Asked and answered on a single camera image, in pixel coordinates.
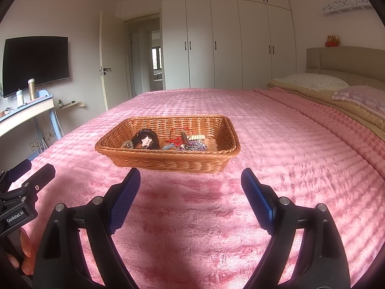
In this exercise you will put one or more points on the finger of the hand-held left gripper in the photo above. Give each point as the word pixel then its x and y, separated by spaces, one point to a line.
pixel 40 177
pixel 18 170

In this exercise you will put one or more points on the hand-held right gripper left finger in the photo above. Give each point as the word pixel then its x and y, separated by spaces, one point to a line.
pixel 124 198

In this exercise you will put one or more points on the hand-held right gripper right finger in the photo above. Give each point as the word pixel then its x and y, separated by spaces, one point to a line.
pixel 259 200

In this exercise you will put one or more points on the brown wicker basket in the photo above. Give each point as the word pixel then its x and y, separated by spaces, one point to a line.
pixel 168 161

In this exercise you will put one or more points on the teal hair clip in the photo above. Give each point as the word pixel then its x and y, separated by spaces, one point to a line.
pixel 169 147

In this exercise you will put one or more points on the person's left hand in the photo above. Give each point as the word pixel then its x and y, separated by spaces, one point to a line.
pixel 27 250

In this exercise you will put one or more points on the white desk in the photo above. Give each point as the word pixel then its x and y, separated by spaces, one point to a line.
pixel 27 114

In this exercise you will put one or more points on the pink plush blanket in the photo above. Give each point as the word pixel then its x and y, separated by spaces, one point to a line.
pixel 270 144

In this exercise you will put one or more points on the black scrunchie with pink star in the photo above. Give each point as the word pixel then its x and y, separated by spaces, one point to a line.
pixel 140 138

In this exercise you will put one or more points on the white bottle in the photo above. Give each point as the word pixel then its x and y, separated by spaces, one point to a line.
pixel 20 98

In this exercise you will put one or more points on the gold thermos bottle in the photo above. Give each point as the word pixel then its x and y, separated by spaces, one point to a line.
pixel 32 90

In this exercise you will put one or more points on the beige quilt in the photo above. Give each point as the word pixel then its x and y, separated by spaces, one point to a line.
pixel 346 111

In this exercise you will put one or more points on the white floral pillow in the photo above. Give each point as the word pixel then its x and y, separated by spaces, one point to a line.
pixel 312 82

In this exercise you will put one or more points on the white room door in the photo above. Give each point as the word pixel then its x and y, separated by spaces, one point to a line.
pixel 111 51

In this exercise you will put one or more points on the purple checked pillow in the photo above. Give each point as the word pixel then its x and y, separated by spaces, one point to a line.
pixel 364 99

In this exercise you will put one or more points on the white wardrobe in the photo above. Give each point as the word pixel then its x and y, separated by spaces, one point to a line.
pixel 228 42

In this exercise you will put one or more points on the beige bed headboard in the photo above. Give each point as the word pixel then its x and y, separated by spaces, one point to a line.
pixel 346 61

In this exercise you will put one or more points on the brown plush toy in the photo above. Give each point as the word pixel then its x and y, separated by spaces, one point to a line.
pixel 332 40

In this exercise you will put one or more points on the small wooden wall shelf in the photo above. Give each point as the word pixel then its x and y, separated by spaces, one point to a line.
pixel 72 105

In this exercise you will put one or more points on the black wall television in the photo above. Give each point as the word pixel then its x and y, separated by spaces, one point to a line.
pixel 36 63

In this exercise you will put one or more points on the white decorative wall shelf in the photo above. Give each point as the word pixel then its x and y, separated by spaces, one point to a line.
pixel 346 6

